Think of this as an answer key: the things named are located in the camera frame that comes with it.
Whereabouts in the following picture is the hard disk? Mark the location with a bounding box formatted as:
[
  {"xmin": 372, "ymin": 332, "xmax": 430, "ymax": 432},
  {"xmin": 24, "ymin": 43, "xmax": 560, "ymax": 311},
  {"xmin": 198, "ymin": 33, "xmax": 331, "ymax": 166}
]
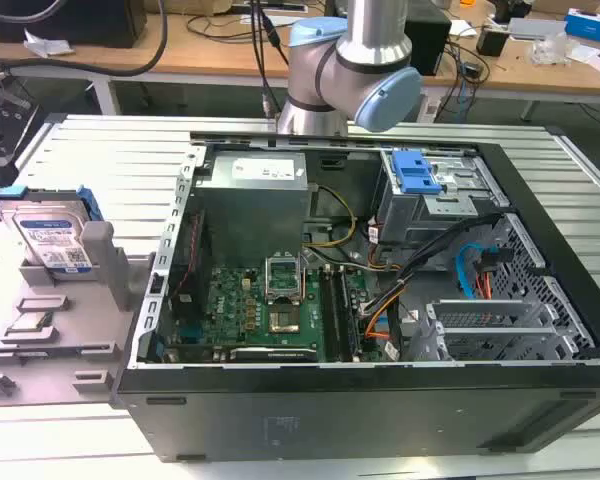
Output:
[{"xmin": 0, "ymin": 183, "xmax": 104, "ymax": 276}]

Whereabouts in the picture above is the metal disk bay cage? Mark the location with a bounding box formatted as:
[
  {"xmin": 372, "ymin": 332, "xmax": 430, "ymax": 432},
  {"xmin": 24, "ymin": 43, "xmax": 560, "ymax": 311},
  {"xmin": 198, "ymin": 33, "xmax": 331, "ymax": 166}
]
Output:
[{"xmin": 373, "ymin": 147, "xmax": 511, "ymax": 252}]

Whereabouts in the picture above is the blue disk bay latch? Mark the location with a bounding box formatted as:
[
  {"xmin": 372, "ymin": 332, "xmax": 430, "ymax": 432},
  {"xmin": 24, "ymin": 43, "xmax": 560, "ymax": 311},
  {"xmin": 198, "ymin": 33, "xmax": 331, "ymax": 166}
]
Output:
[{"xmin": 390, "ymin": 149, "xmax": 444, "ymax": 198}]

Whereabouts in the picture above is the metal socket cover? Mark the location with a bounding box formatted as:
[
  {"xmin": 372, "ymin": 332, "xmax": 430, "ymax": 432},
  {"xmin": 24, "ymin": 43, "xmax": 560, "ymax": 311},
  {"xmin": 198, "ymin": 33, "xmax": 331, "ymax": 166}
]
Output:
[{"xmin": 263, "ymin": 254, "xmax": 304, "ymax": 306}]

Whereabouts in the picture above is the grey power supply unit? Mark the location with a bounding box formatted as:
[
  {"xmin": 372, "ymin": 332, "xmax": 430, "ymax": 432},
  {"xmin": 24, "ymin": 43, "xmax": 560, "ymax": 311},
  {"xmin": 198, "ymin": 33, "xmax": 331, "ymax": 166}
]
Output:
[{"xmin": 194, "ymin": 149, "xmax": 312, "ymax": 247}]

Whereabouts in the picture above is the CPU socket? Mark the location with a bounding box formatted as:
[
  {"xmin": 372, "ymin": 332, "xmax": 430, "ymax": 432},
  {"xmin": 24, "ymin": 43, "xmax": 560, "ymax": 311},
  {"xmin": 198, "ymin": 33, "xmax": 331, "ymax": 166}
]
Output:
[{"xmin": 266, "ymin": 303, "xmax": 304, "ymax": 336}]

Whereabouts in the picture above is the black RAM stick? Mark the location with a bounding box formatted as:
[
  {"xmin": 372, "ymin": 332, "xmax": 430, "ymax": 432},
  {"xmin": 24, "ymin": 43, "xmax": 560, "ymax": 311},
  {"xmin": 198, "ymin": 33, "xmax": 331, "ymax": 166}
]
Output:
[{"xmin": 336, "ymin": 266, "xmax": 362, "ymax": 360}]

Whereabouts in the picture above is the green motherboard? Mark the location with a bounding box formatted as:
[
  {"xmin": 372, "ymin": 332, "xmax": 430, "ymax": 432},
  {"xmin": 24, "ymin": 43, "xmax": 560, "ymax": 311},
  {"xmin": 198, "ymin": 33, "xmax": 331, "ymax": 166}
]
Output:
[{"xmin": 169, "ymin": 264, "xmax": 381, "ymax": 364}]

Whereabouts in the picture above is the black open PC case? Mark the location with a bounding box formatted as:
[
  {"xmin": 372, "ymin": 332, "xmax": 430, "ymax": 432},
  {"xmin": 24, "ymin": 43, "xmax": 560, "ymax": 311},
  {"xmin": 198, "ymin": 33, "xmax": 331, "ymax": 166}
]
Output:
[{"xmin": 110, "ymin": 130, "xmax": 600, "ymax": 464}]

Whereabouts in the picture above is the wooden desk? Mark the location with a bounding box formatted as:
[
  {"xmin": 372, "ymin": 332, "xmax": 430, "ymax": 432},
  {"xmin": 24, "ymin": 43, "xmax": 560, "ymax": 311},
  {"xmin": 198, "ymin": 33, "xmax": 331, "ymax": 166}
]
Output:
[{"xmin": 0, "ymin": 8, "xmax": 600, "ymax": 104}]

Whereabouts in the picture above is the grey parts rack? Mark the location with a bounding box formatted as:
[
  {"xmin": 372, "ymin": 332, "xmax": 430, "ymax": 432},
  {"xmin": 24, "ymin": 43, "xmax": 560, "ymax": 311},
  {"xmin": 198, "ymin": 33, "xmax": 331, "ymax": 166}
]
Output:
[{"xmin": 0, "ymin": 221, "xmax": 158, "ymax": 399}]

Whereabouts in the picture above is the black computer tower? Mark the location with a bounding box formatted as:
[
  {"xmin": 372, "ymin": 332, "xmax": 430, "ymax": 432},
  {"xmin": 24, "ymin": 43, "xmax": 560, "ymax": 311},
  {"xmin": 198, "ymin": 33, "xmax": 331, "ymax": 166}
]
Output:
[{"xmin": 404, "ymin": 6, "xmax": 454, "ymax": 77}]

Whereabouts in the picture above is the small black box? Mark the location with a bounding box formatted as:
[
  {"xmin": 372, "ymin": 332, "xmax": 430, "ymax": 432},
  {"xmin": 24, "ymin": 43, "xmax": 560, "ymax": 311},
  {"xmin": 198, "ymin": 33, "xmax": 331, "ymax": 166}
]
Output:
[{"xmin": 475, "ymin": 26, "xmax": 507, "ymax": 57}]

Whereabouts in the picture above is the blue cardboard box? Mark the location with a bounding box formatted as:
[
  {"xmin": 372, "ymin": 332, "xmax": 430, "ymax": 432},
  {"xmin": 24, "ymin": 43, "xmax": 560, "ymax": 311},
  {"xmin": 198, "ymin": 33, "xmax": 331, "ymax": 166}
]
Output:
[{"xmin": 563, "ymin": 6, "xmax": 600, "ymax": 39}]

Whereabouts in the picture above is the yellow and black wire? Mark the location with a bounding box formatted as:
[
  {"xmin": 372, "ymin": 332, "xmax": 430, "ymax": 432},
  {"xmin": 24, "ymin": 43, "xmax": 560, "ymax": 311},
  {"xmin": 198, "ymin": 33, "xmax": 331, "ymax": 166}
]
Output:
[{"xmin": 303, "ymin": 184, "xmax": 359, "ymax": 250}]

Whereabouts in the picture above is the black bundled wire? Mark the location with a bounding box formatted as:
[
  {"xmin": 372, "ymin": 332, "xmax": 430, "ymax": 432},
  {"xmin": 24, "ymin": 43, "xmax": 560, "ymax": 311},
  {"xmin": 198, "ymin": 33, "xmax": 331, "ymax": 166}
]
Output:
[{"xmin": 359, "ymin": 212, "xmax": 504, "ymax": 321}]

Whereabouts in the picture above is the blue wire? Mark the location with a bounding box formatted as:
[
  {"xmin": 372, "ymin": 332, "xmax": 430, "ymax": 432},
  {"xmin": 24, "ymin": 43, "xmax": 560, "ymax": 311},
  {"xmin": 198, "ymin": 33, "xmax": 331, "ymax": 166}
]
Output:
[{"xmin": 453, "ymin": 243, "xmax": 483, "ymax": 302}]

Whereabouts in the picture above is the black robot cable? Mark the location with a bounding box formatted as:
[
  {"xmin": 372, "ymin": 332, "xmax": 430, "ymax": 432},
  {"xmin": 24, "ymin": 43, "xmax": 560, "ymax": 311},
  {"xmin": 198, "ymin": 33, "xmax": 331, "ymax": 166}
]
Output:
[{"xmin": 248, "ymin": 0, "xmax": 292, "ymax": 122}]

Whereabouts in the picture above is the orange wire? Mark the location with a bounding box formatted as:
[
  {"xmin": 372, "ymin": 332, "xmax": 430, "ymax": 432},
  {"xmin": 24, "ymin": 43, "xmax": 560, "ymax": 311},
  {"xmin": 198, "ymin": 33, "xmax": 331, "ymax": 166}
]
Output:
[{"xmin": 475, "ymin": 253, "xmax": 493, "ymax": 302}]

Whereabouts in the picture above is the thick black cable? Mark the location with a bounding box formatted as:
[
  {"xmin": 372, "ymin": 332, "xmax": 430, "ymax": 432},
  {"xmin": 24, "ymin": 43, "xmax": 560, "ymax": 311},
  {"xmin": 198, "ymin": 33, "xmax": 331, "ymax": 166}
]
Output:
[{"xmin": 0, "ymin": 0, "xmax": 170, "ymax": 80}]

